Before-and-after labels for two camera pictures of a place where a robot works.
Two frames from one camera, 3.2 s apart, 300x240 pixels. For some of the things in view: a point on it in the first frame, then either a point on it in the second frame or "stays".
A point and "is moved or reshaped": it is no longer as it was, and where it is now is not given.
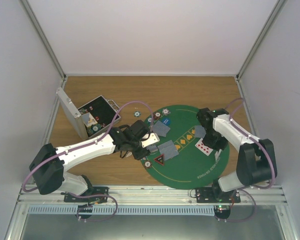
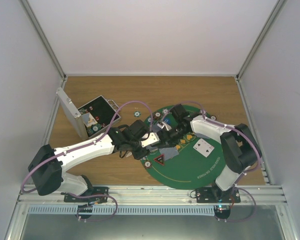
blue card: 169,152 stays
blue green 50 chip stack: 137,114 stays
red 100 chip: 157,115 stays
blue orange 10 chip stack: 165,111 stays
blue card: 169,143 is moved or reshaped
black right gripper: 221,145 to 164,132
